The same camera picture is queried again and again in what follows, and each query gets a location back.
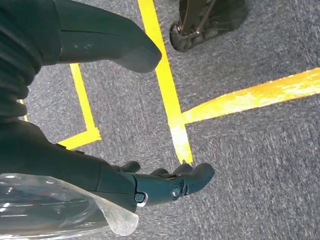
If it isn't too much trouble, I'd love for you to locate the yellow floor tape strip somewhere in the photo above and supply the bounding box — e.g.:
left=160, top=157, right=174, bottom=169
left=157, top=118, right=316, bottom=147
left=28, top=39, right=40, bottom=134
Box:
left=57, top=63, right=103, bottom=151
left=18, top=99, right=29, bottom=122
left=137, top=0, right=195, bottom=166

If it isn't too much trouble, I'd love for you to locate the black robot foot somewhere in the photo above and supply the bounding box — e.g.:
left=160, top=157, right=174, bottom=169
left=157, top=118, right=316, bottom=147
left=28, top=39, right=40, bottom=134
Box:
left=169, top=0, right=249, bottom=53

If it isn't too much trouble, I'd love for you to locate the clear plastic film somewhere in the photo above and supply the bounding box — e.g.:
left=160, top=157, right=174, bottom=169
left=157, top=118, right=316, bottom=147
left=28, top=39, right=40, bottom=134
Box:
left=0, top=173, right=140, bottom=240

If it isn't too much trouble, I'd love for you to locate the orange floor tape strip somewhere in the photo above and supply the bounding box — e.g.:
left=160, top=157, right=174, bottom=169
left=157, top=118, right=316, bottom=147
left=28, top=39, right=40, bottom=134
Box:
left=181, top=67, right=320, bottom=126

